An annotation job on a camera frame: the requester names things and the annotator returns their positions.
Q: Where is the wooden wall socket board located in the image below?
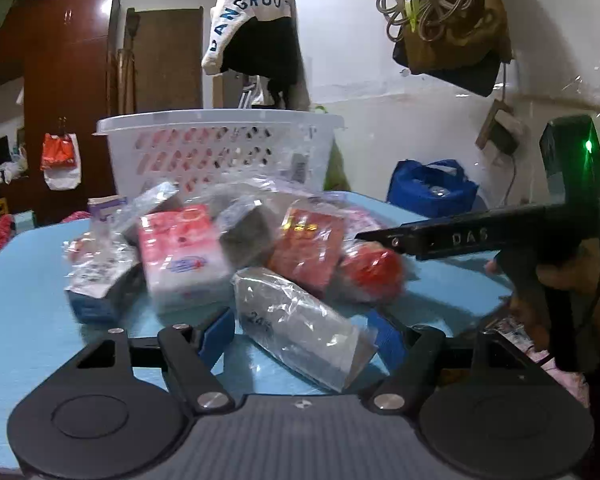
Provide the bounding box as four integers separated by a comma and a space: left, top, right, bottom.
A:
476, 100, 521, 156

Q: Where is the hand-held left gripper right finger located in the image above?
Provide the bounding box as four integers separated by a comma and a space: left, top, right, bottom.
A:
367, 310, 531, 413

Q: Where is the pink patterned packet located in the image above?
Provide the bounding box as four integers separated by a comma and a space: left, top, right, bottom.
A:
325, 192, 386, 241

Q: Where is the white plastic laundry basket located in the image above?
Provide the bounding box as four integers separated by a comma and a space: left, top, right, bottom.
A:
92, 108, 347, 206

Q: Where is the black hanging garment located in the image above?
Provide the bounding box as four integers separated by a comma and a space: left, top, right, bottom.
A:
220, 15, 306, 110

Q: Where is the purple white box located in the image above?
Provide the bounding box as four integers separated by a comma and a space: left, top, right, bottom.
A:
87, 197, 128, 241

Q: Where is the blue white packet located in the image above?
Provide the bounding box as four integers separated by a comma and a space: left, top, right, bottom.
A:
62, 240, 146, 323

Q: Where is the pink white tissue pack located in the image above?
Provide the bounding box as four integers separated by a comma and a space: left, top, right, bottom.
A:
137, 205, 233, 316

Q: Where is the floral cloth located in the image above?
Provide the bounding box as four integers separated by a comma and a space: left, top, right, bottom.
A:
500, 305, 593, 408

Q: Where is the red gold packet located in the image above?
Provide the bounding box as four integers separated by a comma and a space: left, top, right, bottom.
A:
267, 200, 348, 296

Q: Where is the red white plastic bag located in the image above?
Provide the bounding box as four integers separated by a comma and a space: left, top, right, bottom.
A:
40, 132, 82, 191

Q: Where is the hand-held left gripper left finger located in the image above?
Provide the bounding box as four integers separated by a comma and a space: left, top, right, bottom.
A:
75, 307, 236, 413

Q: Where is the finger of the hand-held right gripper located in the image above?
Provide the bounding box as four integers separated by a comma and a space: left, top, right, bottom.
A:
355, 220, 423, 261

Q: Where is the grey block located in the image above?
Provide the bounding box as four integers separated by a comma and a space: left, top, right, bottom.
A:
215, 197, 281, 268

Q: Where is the brown wooden wardrobe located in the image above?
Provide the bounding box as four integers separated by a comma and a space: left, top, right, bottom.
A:
0, 0, 121, 211

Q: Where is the brown wooden door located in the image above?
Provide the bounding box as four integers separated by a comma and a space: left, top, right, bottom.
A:
125, 6, 204, 113

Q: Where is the green white tote bag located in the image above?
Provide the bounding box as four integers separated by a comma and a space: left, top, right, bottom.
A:
310, 105, 351, 193

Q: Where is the blue fabric bag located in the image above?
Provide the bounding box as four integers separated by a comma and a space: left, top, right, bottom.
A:
387, 159, 480, 218

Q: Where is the long grey item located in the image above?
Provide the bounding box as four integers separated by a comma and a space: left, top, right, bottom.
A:
232, 267, 381, 393

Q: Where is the dark hanging bag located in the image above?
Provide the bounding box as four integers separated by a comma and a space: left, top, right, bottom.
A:
392, 40, 503, 98

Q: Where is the person's right hand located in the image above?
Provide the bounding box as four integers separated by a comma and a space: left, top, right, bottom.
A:
536, 244, 600, 293

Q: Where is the coiled grey cable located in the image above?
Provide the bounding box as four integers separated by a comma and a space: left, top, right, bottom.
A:
377, 0, 481, 43

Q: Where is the olive hanging bag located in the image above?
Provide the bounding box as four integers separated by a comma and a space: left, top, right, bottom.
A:
392, 0, 513, 68

